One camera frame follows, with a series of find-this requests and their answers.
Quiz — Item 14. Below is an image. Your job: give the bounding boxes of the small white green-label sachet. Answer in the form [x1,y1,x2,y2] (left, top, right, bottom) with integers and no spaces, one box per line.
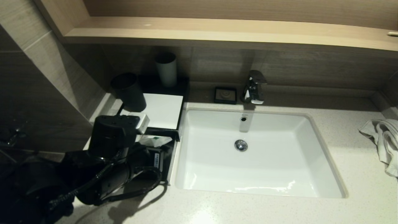
[139,135,173,148]

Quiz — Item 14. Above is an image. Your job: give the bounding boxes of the black box with white top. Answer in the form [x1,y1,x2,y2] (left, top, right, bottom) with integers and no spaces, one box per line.
[120,93,184,142]

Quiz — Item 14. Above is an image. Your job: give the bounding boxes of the black cup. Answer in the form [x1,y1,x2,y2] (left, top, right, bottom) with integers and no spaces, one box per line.
[111,72,147,113]

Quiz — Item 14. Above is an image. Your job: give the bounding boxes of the black glossy tray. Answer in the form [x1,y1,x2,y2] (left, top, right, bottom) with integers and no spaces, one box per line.
[137,75,191,109]

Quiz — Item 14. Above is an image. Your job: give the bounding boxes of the grey cup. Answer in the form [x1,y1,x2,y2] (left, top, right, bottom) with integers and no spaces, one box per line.
[155,53,178,88]

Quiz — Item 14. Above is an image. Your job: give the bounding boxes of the black square soap dish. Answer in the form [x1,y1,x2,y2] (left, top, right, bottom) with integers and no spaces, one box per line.
[214,87,238,105]

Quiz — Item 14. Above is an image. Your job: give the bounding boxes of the white ceramic sink basin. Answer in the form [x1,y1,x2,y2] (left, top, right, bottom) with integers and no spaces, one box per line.
[175,107,348,199]

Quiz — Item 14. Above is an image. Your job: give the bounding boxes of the chrome faucet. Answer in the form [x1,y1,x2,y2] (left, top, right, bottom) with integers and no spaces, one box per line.
[241,70,268,105]

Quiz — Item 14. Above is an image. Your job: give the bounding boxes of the dark metal valve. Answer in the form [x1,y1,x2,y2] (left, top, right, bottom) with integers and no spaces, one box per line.
[0,124,28,147]

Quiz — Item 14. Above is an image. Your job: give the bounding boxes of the light wooden shelf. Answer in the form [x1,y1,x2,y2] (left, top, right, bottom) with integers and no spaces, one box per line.
[34,0,398,52]

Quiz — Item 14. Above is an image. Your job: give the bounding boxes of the white towel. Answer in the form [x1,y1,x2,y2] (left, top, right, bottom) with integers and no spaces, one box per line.
[358,119,398,178]

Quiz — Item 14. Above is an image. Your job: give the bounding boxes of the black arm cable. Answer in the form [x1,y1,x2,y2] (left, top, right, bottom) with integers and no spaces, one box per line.
[93,166,163,204]

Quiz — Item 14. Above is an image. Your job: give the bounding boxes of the small white rectangular block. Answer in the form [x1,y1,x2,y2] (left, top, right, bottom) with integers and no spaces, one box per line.
[127,113,150,134]

